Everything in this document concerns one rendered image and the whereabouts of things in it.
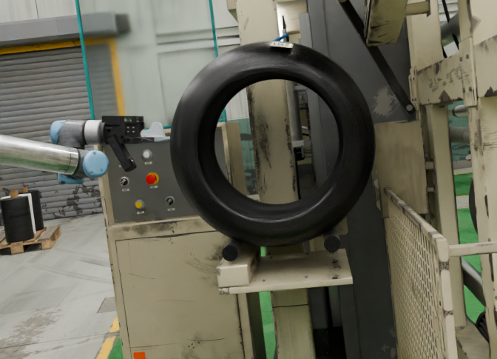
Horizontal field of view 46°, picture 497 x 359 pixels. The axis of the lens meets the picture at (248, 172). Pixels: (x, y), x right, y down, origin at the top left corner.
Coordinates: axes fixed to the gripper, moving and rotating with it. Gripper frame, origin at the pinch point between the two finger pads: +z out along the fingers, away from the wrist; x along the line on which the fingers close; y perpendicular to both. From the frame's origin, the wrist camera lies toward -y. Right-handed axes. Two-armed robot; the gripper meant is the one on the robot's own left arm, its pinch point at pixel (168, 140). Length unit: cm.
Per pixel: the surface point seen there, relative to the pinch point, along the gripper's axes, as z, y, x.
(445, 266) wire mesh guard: 66, -20, -63
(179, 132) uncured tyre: 5.9, 2.7, -11.5
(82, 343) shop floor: -102, -136, 176
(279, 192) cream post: 31.6, -18.1, 24.3
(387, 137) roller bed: 65, 1, 17
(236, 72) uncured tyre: 21.7, 18.7, -12.2
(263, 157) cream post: 26.1, -6.3, 24.2
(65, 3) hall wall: -397, 209, 835
